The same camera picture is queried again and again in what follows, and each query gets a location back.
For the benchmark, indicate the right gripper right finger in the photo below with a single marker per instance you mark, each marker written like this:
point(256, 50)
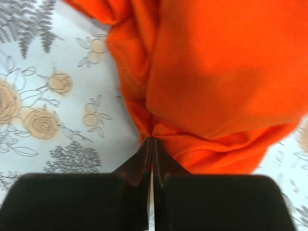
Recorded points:
point(191, 202)

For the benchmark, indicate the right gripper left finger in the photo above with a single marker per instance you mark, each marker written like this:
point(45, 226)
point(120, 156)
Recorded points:
point(116, 201)

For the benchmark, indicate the orange t shirt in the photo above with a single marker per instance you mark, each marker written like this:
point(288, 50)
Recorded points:
point(217, 81)

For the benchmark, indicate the floral table cloth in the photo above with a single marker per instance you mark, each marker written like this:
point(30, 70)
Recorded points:
point(62, 109)

